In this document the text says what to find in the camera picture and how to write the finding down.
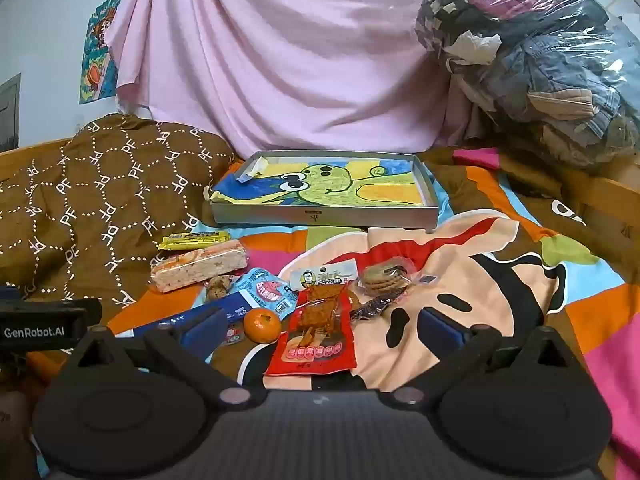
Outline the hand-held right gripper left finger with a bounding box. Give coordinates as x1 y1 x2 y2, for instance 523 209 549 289
60 306 268 413

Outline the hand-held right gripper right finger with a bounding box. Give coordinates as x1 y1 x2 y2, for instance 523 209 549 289
382 306 586 413

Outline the small brown snack packet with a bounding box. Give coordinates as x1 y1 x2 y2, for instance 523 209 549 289
205 274 236 302

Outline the dark blue snack packet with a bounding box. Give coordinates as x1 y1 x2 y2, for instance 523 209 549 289
120 294 248 338

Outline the orange tangerine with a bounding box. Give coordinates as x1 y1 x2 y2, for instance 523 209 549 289
243 307 282 345

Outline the orange white nougat packet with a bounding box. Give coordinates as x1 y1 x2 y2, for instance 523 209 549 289
150 240 248 293

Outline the light blue snack packet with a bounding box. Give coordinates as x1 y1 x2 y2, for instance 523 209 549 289
235 267 298 318

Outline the clear cookie packet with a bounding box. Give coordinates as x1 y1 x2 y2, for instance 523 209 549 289
357 260 416 297

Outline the yellow snack bar packet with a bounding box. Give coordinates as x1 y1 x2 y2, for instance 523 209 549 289
157 230 232 252

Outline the red spicy snack packet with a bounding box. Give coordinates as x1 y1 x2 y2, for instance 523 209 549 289
263 260 362 377

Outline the grey shallow box tray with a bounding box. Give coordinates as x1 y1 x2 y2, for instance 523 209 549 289
209 150 441 235

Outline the dark wrapped candy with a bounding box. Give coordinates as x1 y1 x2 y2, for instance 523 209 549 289
349 296 398 321

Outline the cartoon printed blanket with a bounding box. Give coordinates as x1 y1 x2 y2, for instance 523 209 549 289
30 147 640 480

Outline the brown patterned pillow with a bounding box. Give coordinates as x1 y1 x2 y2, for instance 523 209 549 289
0 114 241 311

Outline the painted paper sheet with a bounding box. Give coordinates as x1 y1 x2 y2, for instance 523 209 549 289
212 157 426 208

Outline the grey panel door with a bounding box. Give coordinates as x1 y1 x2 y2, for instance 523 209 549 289
0 74 22 153

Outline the clear bag of clothes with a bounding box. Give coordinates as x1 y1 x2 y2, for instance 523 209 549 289
412 0 640 171

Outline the pink bed sheet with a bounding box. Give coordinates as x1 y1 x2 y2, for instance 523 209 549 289
105 0 551 161

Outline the colourful wall poster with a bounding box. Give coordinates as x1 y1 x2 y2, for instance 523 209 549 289
79 0 126 106

